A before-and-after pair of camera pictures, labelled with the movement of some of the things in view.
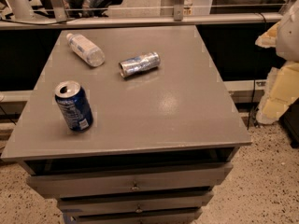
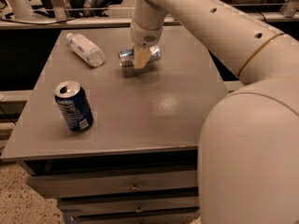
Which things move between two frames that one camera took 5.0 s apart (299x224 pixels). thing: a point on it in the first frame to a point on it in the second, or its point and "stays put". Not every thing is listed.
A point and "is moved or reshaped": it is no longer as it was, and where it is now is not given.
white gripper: (289, 35) to (146, 36)
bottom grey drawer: (151, 217) stays put
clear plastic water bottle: (88, 51) stays put
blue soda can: (74, 104) stays put
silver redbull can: (139, 64) is moved or reshaped
